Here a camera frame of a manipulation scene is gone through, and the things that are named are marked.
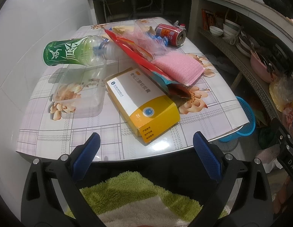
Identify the clear plastic food container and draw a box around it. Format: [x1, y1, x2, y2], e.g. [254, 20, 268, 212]
[49, 63, 107, 121]

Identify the yellow white medicine box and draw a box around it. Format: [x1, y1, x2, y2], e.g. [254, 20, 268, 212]
[104, 68, 180, 144]

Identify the pink sponge cloth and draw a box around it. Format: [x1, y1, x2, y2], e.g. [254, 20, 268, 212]
[152, 52, 205, 86]

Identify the green plastic drink bottle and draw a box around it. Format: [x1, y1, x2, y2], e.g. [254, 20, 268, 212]
[43, 35, 128, 67]

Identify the red snack bag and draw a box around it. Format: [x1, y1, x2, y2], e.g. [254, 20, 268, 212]
[104, 29, 191, 99]

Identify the red tin can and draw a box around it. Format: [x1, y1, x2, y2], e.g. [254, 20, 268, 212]
[155, 24, 186, 47]

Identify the blue wrapper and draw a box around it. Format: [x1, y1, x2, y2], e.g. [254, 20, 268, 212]
[147, 32, 169, 47]

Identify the clear plastic bag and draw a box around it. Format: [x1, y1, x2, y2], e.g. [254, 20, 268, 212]
[117, 20, 170, 56]

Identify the blue plastic trash basket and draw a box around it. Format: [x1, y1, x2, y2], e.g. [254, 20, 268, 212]
[219, 96, 256, 142]

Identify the green white towel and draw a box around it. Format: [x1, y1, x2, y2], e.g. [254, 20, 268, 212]
[66, 171, 230, 227]

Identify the yellow plastic bag of food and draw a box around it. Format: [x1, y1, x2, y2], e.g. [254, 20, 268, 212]
[269, 75, 293, 112]

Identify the pink plastic basin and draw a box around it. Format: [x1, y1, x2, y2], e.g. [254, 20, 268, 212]
[250, 50, 277, 84]

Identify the floral tablecloth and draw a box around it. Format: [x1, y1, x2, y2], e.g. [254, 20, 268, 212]
[16, 17, 249, 161]

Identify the lower shelf board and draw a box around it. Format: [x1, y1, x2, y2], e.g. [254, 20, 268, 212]
[198, 27, 281, 120]

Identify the stack of white bowls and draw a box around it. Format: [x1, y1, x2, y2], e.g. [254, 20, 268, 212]
[223, 19, 241, 36]

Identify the cooking oil bottle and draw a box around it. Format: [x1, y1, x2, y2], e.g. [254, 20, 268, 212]
[173, 21, 185, 30]

